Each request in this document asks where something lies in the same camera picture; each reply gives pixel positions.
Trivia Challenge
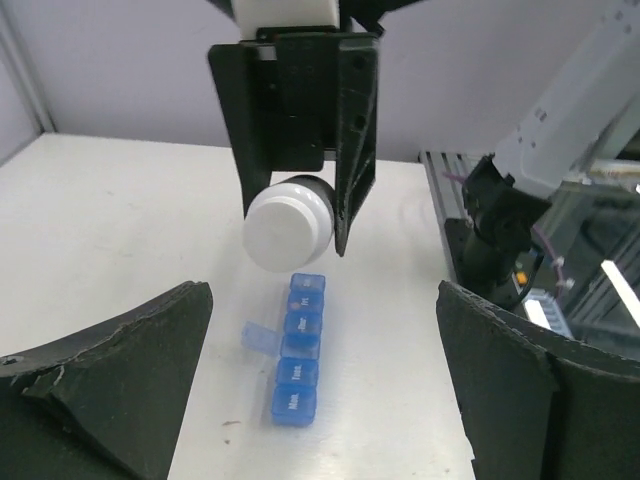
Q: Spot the white slotted cable duct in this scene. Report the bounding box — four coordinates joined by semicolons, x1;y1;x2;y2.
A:
522;289;573;339

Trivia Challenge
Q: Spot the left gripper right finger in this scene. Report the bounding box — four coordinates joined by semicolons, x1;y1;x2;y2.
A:
436;281;639;479

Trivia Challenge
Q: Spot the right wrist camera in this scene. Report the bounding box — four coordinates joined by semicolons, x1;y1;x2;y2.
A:
231;0;340;40

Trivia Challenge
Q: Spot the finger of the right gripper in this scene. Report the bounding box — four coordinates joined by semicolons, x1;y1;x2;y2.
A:
208;43;276;214
334;37;379;256

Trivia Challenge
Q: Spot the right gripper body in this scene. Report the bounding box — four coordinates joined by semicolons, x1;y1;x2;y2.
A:
257;27;341;168

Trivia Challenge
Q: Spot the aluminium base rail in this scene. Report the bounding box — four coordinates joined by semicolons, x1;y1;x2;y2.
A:
418;150;482;282

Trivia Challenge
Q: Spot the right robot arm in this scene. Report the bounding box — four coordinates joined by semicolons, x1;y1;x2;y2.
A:
207;1;639;300

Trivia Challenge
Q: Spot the blue weekly pill organizer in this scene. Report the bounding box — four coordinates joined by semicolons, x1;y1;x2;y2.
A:
241;272;326;428

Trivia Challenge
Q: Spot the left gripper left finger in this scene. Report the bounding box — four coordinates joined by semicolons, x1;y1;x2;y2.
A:
1;281;213;479

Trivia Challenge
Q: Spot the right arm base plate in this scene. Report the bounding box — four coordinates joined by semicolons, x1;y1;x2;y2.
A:
444;218;503;300

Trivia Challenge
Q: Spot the white cap pill bottle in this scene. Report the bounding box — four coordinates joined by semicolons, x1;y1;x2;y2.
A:
243;175;335;273

